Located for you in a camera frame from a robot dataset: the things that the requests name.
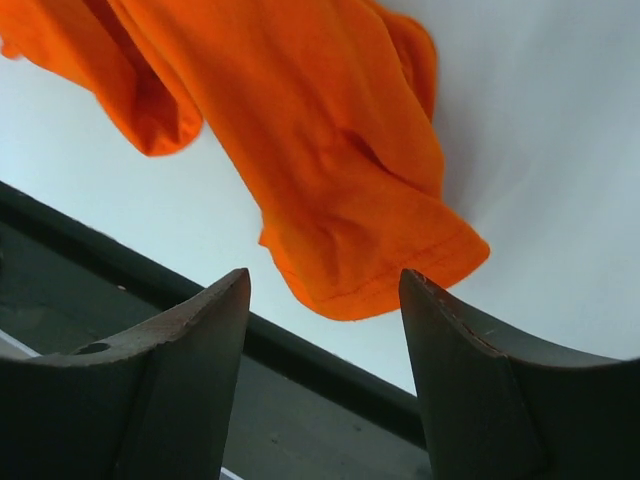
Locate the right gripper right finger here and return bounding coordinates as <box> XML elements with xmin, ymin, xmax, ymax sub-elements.
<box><xmin>399</xmin><ymin>270</ymin><xmax>639</xmax><ymax>479</ymax></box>

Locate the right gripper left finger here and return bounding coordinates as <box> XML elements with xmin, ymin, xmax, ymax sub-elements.
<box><xmin>0</xmin><ymin>267</ymin><xmax>251</xmax><ymax>480</ymax></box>

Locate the orange t-shirt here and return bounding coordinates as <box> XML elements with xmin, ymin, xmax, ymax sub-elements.
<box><xmin>1</xmin><ymin>1</ymin><xmax>490</xmax><ymax>321</ymax></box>

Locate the black table edge rail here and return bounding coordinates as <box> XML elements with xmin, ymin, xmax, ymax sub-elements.
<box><xmin>1</xmin><ymin>185</ymin><xmax>425</xmax><ymax>447</ymax></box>

